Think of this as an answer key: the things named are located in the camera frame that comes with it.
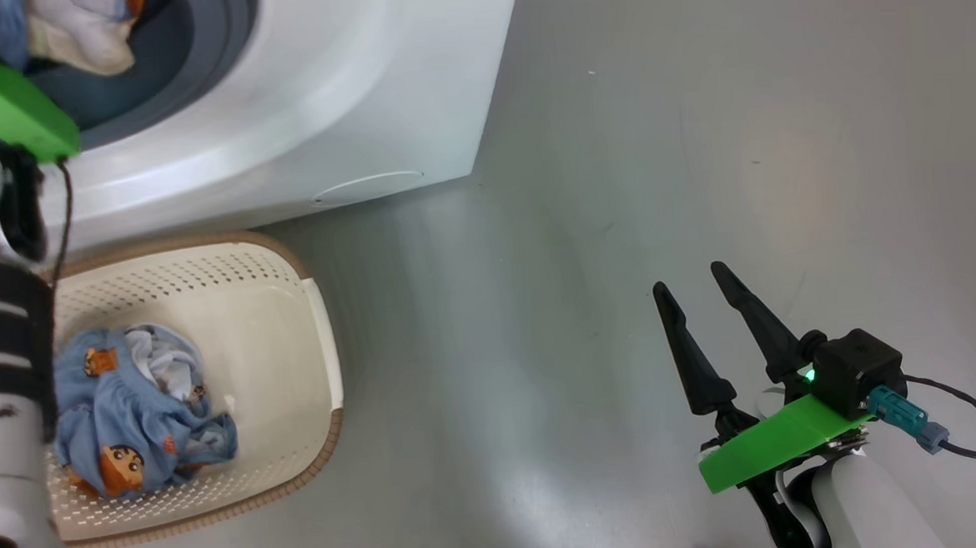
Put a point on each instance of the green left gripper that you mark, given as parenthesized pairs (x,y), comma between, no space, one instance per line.
(3,103)

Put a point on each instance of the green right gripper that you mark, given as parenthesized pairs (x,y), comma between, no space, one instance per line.
(781,442)

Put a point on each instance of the cream garment with blue trim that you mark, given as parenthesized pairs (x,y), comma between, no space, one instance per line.
(83,32)

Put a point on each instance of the blue cartoon print garment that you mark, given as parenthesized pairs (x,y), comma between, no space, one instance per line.
(128,410)

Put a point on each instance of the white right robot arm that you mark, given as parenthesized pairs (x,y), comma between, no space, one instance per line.
(876,504)

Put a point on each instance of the white front-load washing machine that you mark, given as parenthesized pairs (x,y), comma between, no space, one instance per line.
(320,91)

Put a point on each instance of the cream perforated laundry basket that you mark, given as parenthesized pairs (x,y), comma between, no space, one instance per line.
(267,352)

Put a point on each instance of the round white filter cover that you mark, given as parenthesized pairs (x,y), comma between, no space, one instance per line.
(367,188)

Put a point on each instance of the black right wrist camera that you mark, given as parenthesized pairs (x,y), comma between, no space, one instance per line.
(860,367)

